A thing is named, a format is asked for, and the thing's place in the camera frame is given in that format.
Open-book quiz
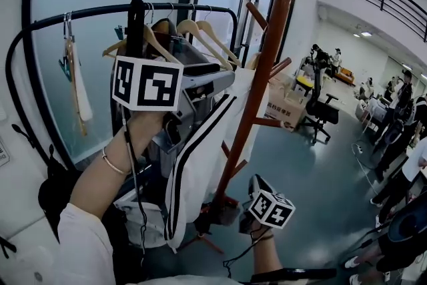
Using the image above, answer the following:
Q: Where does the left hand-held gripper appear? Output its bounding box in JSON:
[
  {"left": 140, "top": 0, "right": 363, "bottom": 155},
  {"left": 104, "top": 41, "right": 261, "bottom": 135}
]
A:
[{"left": 111, "top": 41, "right": 236, "bottom": 155}]

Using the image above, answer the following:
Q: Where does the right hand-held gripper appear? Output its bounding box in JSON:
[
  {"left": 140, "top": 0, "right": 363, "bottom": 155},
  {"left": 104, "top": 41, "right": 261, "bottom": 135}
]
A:
[{"left": 238, "top": 174, "right": 297, "bottom": 235}]

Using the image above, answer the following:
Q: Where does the white black-striped clothing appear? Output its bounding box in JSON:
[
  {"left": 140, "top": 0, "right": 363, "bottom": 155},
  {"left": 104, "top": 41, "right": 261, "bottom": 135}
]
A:
[{"left": 163, "top": 65, "right": 270, "bottom": 255}]

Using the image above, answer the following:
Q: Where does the brown wooden coat rack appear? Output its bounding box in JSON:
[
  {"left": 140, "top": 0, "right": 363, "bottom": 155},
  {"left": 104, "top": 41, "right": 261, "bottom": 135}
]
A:
[{"left": 186, "top": 0, "right": 302, "bottom": 255}]

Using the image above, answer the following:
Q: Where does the person's right forearm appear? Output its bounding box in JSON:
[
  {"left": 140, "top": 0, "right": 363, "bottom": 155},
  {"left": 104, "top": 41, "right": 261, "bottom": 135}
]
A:
[{"left": 250, "top": 222, "right": 284, "bottom": 282}]

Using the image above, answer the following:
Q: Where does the light wooden hanger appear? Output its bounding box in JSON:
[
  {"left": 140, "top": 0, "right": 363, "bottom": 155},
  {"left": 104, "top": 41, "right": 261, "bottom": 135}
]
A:
[
  {"left": 101, "top": 3, "right": 183, "bottom": 65},
  {"left": 194, "top": 5, "right": 243, "bottom": 68},
  {"left": 175, "top": 3, "right": 234, "bottom": 71}
]

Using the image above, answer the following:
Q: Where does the white hanging cloth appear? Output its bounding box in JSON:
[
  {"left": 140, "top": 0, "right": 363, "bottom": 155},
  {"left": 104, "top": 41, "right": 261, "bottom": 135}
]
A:
[{"left": 58, "top": 12, "right": 94, "bottom": 137}]

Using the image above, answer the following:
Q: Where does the cardboard box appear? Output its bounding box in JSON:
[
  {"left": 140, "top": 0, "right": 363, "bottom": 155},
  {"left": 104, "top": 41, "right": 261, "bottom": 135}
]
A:
[{"left": 264, "top": 72, "right": 310, "bottom": 131}]

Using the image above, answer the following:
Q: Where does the black office chair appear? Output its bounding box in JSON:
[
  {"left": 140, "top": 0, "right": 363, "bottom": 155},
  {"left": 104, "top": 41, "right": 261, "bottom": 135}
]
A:
[{"left": 298, "top": 63, "right": 341, "bottom": 145}]

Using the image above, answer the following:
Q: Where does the orange sofa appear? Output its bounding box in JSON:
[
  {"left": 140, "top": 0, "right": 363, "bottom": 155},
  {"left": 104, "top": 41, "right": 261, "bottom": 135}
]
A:
[{"left": 334, "top": 65, "right": 356, "bottom": 87}]

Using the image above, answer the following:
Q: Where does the person's white sleeve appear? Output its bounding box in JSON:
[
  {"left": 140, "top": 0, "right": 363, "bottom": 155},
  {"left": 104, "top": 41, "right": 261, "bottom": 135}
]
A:
[{"left": 0, "top": 202, "right": 143, "bottom": 285}]

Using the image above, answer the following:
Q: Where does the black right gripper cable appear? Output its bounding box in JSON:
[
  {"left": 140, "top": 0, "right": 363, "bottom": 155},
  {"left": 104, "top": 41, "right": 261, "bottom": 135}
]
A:
[{"left": 222, "top": 230, "right": 275, "bottom": 278}]

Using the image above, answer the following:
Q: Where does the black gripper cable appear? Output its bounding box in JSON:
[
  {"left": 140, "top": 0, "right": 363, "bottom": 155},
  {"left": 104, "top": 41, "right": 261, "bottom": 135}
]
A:
[
  {"left": 121, "top": 107, "right": 148, "bottom": 260},
  {"left": 222, "top": 230, "right": 275, "bottom": 278}
]

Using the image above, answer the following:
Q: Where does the black hanging strap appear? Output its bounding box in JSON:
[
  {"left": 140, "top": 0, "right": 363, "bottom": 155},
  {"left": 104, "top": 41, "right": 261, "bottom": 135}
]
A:
[{"left": 125, "top": 0, "right": 146, "bottom": 58}]

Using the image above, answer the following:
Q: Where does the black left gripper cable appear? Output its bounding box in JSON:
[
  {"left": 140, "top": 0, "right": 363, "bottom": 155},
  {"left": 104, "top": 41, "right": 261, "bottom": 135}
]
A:
[{"left": 121, "top": 107, "right": 148, "bottom": 260}]

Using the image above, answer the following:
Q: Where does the gold bracelet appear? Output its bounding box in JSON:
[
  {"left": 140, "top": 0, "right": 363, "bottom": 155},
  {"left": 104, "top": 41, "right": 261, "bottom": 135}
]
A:
[{"left": 101, "top": 146, "right": 133, "bottom": 176}]

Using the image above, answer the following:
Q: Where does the black metal garment rail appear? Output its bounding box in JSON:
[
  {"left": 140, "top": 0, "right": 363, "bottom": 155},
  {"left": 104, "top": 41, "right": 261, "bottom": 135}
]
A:
[{"left": 5, "top": 2, "right": 238, "bottom": 174}]

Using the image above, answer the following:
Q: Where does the black wall hook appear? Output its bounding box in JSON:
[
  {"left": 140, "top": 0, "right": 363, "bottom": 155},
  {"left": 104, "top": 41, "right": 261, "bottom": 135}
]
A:
[{"left": 11, "top": 123, "right": 35, "bottom": 150}]

